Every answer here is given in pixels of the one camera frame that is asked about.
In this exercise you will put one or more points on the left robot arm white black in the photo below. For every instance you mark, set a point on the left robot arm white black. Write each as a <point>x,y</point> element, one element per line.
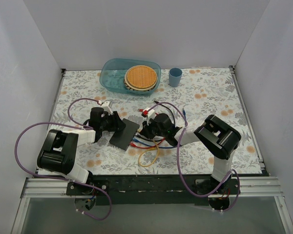
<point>59,149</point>

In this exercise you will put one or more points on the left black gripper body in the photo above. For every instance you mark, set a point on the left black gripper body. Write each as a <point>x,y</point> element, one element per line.
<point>115,122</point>

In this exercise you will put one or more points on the floral table mat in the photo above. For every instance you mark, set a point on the floral table mat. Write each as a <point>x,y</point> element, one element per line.
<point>200,93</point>

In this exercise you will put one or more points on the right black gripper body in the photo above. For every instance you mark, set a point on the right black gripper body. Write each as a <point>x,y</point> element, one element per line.
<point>148,130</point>

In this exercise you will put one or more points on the woven wicker round plate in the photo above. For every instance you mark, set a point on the woven wicker round plate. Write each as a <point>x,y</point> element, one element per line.
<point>140,78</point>

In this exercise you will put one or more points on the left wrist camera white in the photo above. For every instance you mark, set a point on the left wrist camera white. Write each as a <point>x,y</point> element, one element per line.
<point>107,107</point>

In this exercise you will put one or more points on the black network switch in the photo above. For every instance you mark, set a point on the black network switch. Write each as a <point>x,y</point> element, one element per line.
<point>123,138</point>

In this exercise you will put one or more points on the aluminium frame rail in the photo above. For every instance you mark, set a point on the aluminium frame rail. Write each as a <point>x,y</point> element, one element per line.
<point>266,186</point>

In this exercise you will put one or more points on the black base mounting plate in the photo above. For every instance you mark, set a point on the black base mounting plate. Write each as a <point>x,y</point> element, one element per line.
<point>145,189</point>

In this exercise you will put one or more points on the blue plastic cup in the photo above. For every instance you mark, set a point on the blue plastic cup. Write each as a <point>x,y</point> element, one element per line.
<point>175,75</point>

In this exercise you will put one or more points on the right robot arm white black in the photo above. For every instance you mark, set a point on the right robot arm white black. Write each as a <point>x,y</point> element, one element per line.
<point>216,135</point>

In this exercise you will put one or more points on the teal plastic tub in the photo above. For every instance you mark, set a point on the teal plastic tub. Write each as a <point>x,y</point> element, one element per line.
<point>112,76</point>

